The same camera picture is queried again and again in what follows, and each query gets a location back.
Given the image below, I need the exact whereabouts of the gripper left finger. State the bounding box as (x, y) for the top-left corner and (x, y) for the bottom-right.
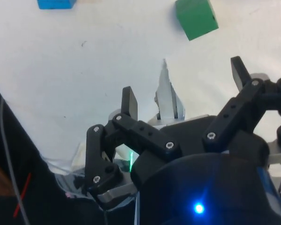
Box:
(85, 86), (183, 195)

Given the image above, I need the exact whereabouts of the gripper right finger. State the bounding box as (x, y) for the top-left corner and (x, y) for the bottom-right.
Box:
(202, 56), (281, 153)

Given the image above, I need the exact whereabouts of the grey cable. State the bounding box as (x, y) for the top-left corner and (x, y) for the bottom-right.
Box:
(0, 97), (30, 225)

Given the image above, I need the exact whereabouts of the red cable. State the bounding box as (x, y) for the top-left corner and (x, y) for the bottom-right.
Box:
(13, 172), (32, 218)

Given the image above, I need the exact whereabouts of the blue block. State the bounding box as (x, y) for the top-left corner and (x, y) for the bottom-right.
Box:
(36, 0), (77, 10)

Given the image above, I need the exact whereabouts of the green block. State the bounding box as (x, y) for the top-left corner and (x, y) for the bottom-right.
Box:
(174, 0), (219, 42)

